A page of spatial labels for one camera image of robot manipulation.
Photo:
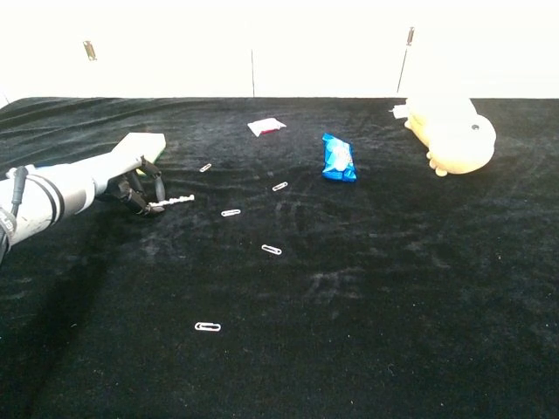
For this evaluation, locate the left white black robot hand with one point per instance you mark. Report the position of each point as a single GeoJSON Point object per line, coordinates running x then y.
{"type": "Point", "coordinates": [118, 170]}

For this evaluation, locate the silver bead chain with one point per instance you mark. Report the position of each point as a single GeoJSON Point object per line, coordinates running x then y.
{"type": "Point", "coordinates": [177, 200]}

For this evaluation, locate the paper clip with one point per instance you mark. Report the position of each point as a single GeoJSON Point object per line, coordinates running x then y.
{"type": "Point", "coordinates": [207, 326]}
{"type": "Point", "coordinates": [230, 212]}
{"type": "Point", "coordinates": [280, 186]}
{"type": "Point", "coordinates": [271, 249]}
{"type": "Point", "coordinates": [205, 167]}

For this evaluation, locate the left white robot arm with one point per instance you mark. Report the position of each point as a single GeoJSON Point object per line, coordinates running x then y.
{"type": "Point", "coordinates": [43, 201]}

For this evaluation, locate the yellow green sponge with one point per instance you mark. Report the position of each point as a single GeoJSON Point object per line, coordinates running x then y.
{"type": "Point", "coordinates": [146, 143]}

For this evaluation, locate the woven folding screen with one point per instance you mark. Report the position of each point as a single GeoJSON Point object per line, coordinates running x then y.
{"type": "Point", "coordinates": [174, 70]}

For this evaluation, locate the metal screen hinge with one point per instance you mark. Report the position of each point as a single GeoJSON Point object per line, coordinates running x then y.
{"type": "Point", "coordinates": [410, 36]}
{"type": "Point", "coordinates": [89, 50]}

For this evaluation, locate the red white candy packet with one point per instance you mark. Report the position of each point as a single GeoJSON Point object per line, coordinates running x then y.
{"type": "Point", "coordinates": [264, 125]}

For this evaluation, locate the blue cookie packet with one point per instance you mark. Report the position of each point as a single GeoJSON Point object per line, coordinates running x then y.
{"type": "Point", "coordinates": [338, 159]}

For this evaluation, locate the black velvet tablecloth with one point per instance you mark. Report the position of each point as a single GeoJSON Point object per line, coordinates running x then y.
{"type": "Point", "coordinates": [393, 305]}

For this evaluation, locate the yellow plush duck toy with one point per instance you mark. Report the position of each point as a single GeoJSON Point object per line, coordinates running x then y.
{"type": "Point", "coordinates": [454, 135]}

